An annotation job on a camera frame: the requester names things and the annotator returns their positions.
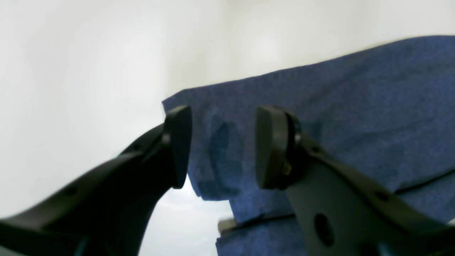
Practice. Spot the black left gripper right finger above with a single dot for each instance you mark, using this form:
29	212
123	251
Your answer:
340	211

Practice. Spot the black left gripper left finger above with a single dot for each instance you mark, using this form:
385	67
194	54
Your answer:
106	211

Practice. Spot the dark blue t-shirt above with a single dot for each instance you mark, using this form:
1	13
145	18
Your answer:
387	111

